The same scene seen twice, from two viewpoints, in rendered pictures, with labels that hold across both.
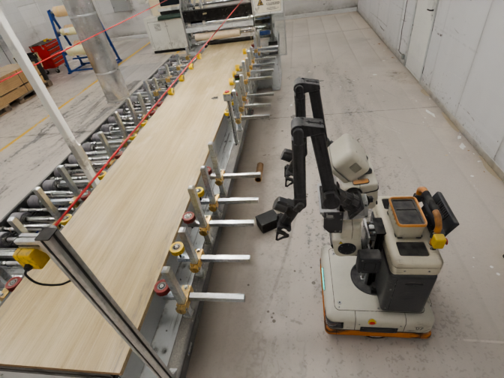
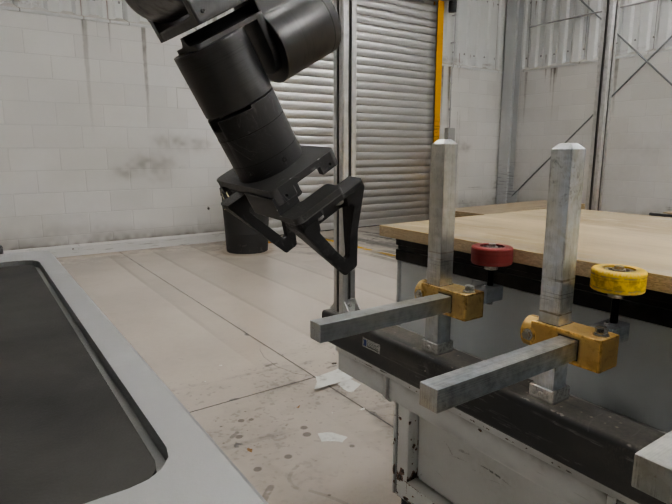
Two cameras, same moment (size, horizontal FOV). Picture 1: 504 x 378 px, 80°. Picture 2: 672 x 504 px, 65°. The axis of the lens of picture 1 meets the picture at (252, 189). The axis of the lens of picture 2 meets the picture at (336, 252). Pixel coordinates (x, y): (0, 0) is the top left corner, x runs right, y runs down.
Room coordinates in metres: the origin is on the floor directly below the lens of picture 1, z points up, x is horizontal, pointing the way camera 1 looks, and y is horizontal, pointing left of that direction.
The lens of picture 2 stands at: (1.40, -0.43, 1.09)
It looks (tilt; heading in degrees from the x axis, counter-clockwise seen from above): 11 degrees down; 133
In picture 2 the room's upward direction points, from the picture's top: straight up
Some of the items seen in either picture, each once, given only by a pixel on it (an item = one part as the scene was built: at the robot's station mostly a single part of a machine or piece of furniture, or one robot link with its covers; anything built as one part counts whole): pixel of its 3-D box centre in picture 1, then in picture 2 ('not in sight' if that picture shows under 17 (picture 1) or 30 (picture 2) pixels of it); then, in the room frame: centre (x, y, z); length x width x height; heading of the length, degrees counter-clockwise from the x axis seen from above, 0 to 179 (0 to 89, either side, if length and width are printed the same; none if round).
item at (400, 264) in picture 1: (392, 249); not in sight; (1.13, -0.81, 0.59); 0.55 x 0.34 x 0.83; 168
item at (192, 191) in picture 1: (200, 216); not in sight; (1.35, 0.34, 0.94); 0.04 x 0.04 x 0.48; 78
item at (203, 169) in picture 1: (211, 194); not in sight; (1.59, 0.28, 0.90); 0.04 x 0.04 x 0.48; 78
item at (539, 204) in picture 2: not in sight; (517, 212); (-1.88, 6.94, 0.23); 2.41 x 0.77 x 0.17; 79
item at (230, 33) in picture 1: (229, 33); not in sight; (5.72, -0.06, 1.05); 1.43 x 0.12 x 0.12; 78
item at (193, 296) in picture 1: (203, 297); (417, 309); (0.88, 0.34, 0.81); 0.43 x 0.03 x 0.04; 78
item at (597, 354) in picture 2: (196, 260); (566, 340); (1.13, 0.39, 0.80); 0.14 x 0.06 x 0.05; 168
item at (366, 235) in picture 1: (352, 247); not in sight; (1.13, -0.55, 0.68); 0.28 x 0.27 x 0.25; 168
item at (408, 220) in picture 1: (405, 217); not in sight; (1.13, -0.83, 0.87); 0.23 x 0.15 x 0.11; 168
